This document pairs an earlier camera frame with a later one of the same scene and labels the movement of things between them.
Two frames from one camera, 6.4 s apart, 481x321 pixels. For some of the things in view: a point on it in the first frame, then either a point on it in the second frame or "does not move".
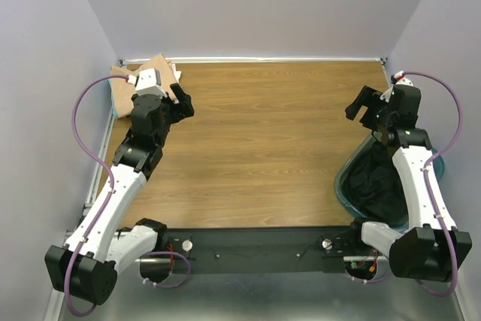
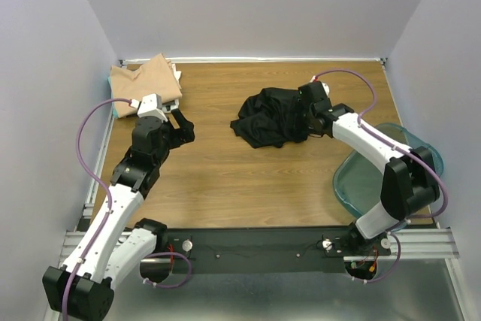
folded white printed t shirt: (177, 74) does not move
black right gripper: (369, 97) to (298, 123)
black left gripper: (183, 110) to (185, 134)
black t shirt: (373, 186) to (273, 117)
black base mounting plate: (259, 250) does not move
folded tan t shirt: (124, 91) does not move
